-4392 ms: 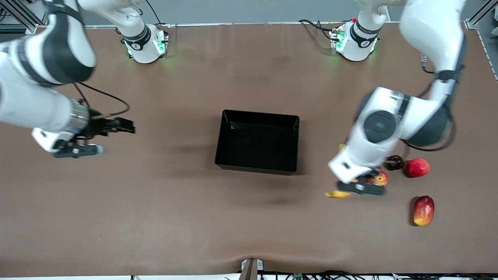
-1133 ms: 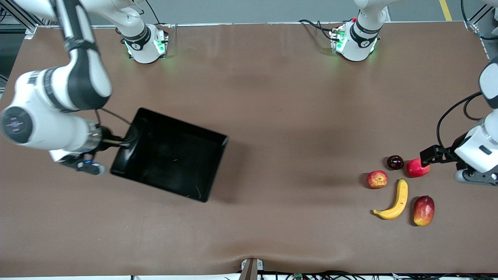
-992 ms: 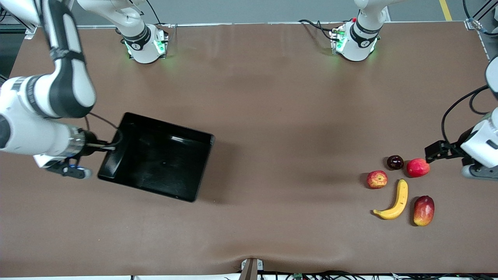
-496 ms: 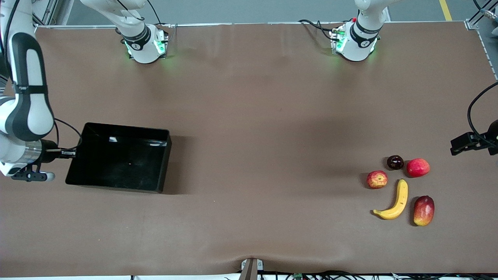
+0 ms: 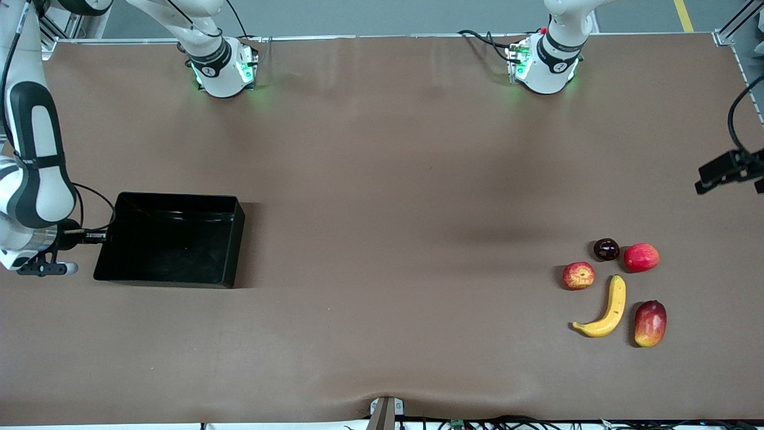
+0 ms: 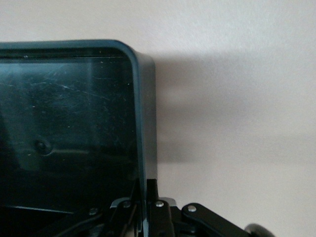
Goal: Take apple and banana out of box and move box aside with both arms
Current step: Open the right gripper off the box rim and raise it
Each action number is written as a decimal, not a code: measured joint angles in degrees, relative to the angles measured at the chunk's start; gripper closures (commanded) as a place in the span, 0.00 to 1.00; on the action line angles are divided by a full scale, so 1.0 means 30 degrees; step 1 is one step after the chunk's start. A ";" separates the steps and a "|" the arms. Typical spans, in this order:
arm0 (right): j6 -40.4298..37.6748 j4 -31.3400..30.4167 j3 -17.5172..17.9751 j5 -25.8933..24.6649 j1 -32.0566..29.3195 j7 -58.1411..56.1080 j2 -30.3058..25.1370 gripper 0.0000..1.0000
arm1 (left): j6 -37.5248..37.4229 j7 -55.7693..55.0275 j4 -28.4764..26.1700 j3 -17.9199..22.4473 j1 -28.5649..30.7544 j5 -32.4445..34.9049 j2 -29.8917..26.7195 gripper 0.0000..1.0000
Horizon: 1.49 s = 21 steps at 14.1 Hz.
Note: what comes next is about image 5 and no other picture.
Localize pink red round fruit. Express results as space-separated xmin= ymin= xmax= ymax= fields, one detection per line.
xmin=623 ymin=242 xmax=661 ymax=274

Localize yellow banana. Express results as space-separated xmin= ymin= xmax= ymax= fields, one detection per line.
xmin=572 ymin=274 xmax=627 ymax=339

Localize black right base cable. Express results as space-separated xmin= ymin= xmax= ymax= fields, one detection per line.
xmin=224 ymin=0 xmax=250 ymax=39

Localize black left base cables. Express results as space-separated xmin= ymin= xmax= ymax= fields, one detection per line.
xmin=457 ymin=29 xmax=523 ymax=63

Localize aluminium frame strut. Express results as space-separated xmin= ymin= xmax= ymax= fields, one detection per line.
xmin=36 ymin=12 xmax=111 ymax=60
xmin=716 ymin=0 xmax=764 ymax=47

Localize red yellow mango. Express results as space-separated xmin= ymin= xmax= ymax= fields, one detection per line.
xmin=634 ymin=300 xmax=667 ymax=348

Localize brown table mat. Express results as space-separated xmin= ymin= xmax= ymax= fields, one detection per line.
xmin=0 ymin=33 xmax=764 ymax=426

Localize dark purple plum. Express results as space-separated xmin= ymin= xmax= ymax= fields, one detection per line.
xmin=593 ymin=238 xmax=621 ymax=262

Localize grey table edge bracket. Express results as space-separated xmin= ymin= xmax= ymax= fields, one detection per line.
xmin=369 ymin=397 xmax=405 ymax=430

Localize red yellow striped apple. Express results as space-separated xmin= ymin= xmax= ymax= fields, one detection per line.
xmin=562 ymin=262 xmax=596 ymax=291

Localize black plastic box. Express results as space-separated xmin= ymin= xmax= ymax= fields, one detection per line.
xmin=93 ymin=192 xmax=246 ymax=289

